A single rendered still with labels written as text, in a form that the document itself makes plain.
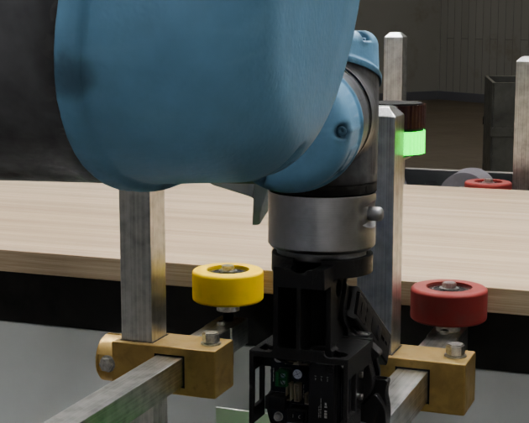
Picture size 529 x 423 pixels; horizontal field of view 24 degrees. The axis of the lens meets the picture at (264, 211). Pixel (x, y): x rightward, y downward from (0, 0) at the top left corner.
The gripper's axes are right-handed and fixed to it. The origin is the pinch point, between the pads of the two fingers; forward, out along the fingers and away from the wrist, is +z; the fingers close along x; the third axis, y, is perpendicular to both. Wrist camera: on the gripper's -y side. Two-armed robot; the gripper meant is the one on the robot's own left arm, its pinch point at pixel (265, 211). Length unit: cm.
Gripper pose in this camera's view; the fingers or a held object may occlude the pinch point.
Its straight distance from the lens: 111.0
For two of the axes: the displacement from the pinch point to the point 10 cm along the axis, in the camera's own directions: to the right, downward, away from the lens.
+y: -10.0, -0.3, -0.1
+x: 0.0, 1.7, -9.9
